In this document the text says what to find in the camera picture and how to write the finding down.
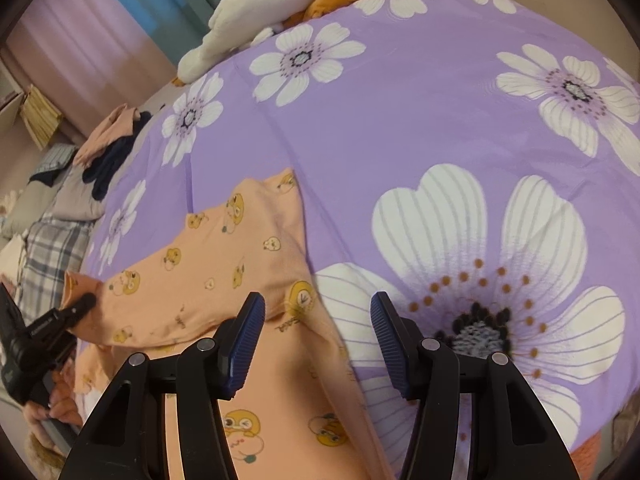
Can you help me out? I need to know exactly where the pink folded garment on pile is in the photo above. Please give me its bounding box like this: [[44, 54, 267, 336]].
[[73, 104, 141, 167]]

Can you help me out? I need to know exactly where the purple floral bed sheet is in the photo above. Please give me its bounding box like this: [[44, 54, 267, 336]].
[[84, 0, 639, 465]]

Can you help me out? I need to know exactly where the orange duck print shirt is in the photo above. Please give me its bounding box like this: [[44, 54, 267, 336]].
[[63, 169, 392, 479]]

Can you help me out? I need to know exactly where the dark navy folded garment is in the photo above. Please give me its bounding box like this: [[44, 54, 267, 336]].
[[82, 110, 152, 202]]

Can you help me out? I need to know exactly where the pink curtain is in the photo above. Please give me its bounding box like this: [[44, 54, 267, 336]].
[[1, 0, 176, 136]]

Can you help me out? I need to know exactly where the plaid grey blanket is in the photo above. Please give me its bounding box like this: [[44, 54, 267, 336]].
[[16, 214, 94, 324]]

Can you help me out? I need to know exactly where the blue striped pillow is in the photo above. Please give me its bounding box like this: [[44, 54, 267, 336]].
[[28, 143, 78, 186]]

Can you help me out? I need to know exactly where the yellow pleated hanging cloth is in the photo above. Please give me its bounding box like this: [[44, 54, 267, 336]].
[[20, 84, 64, 151]]

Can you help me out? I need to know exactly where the grey pillow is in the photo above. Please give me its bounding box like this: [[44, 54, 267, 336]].
[[51, 166, 104, 221]]

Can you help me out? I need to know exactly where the beige long pillow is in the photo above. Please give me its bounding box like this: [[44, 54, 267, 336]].
[[1, 177, 64, 240]]

